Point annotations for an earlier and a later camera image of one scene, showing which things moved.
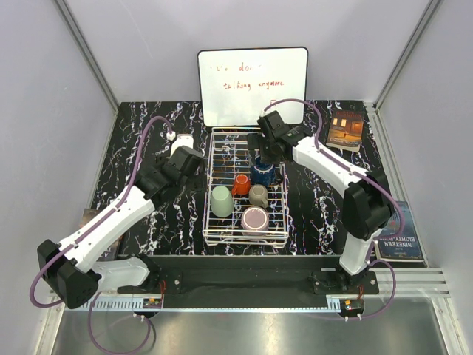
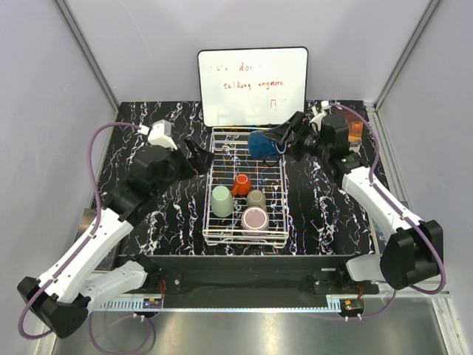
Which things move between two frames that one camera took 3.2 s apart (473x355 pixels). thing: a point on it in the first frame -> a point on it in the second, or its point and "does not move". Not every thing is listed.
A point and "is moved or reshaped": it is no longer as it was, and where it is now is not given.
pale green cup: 222,201 does not move
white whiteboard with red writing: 237,83 does not move
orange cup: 242,186 does not move
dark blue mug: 262,174 is moved or reshaped
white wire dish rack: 246,202 does not move
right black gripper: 256,142 -> 281,133
